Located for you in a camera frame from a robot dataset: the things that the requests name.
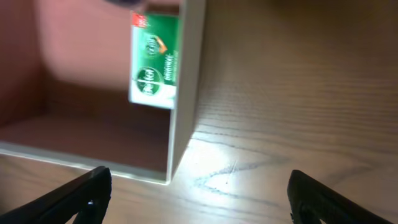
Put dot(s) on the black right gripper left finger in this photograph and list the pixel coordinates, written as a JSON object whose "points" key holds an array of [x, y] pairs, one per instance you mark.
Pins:
{"points": [[86, 198]]}

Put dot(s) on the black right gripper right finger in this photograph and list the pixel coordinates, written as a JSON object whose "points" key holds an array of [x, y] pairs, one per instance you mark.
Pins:
{"points": [[313, 202]]}

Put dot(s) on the white box with pink interior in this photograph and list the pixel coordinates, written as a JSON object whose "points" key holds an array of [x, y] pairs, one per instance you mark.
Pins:
{"points": [[65, 76]]}

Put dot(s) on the green white soap bar pack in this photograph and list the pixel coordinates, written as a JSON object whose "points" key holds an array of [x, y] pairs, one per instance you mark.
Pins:
{"points": [[155, 48]]}

